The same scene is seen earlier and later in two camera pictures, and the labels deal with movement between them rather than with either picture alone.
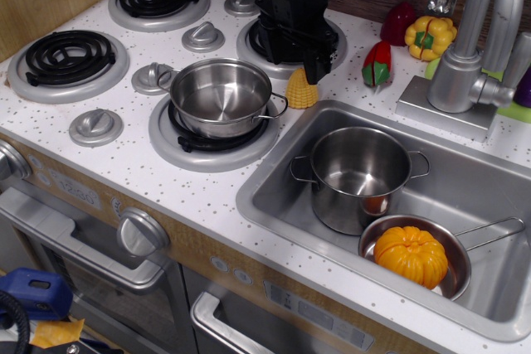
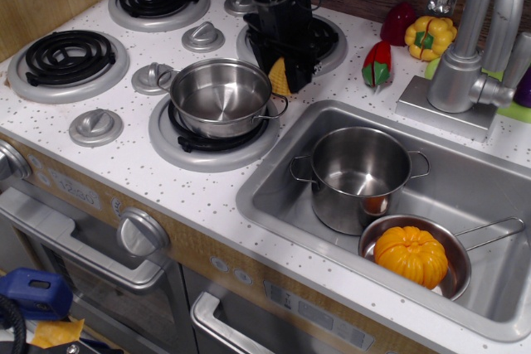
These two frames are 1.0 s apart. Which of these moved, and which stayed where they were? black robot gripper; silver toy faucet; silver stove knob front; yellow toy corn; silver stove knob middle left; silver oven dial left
Moved: yellow toy corn; black robot gripper
Stayed: silver stove knob middle left; silver toy faucet; silver oven dial left; silver stove knob front
